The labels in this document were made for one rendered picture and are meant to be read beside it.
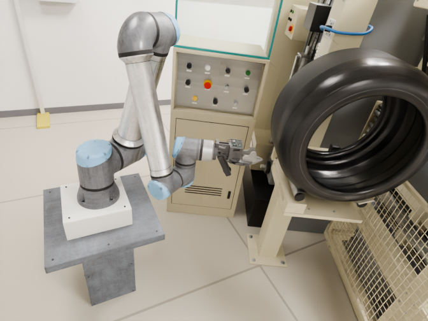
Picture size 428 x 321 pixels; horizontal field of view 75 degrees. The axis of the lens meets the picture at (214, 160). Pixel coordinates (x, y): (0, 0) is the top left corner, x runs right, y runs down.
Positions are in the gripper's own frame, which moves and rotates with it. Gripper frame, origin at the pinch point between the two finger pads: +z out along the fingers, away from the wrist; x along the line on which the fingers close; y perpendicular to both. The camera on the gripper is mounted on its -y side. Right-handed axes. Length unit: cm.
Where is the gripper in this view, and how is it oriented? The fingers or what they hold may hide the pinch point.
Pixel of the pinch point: (258, 160)
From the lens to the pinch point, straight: 122.3
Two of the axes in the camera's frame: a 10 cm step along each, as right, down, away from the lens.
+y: 1.3, -8.2, -5.6
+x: 0.1, -5.7, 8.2
